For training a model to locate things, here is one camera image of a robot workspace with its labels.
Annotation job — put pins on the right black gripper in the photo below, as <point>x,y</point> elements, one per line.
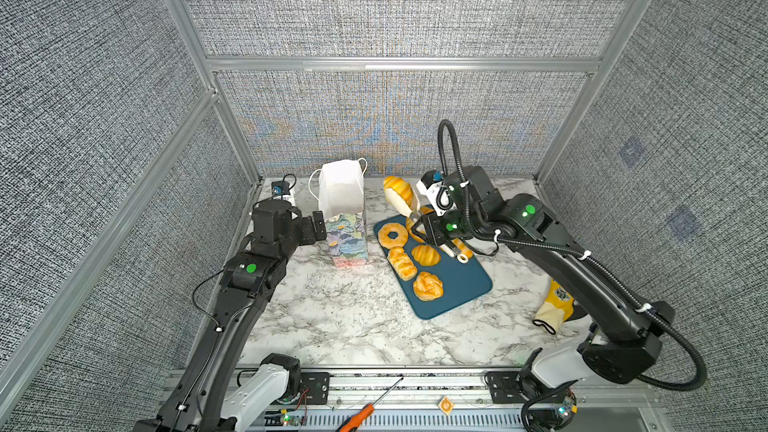
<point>433,232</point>

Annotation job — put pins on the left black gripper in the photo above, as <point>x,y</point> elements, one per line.
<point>309,235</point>

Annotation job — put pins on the white floral paper bag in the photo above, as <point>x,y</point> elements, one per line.
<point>338,188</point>

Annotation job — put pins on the fake long twisted bread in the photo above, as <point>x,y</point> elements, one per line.
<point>402,264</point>

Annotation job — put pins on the fake croissant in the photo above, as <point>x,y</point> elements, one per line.
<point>399,187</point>
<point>416,229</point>
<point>464,249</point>

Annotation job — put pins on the cream serving tongs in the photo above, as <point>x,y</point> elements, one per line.
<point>413,212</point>

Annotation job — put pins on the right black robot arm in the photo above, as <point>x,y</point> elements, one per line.
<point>624,340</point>

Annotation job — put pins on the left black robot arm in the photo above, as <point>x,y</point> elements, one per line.
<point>203,399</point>

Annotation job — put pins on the fake round striped bun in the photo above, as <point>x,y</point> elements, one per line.
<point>426,255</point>

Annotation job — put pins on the teal rectangular tray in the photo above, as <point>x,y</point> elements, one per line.
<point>462,283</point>

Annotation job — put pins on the yellow work glove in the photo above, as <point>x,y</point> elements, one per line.
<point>557,308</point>

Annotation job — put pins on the small orange tag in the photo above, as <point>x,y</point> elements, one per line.
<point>446,405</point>

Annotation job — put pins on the fake ring donut bread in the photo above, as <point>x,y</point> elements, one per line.
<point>393,235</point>

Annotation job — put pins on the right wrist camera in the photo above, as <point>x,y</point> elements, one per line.
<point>432,186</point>

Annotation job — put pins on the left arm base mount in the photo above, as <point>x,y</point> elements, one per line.
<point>313,389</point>

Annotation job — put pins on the aluminium front rail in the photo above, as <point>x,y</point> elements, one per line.
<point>413,405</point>

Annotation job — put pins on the orange handled screwdriver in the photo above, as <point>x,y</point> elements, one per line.
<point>354,422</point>

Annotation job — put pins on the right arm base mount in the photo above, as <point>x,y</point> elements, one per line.
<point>542,408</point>

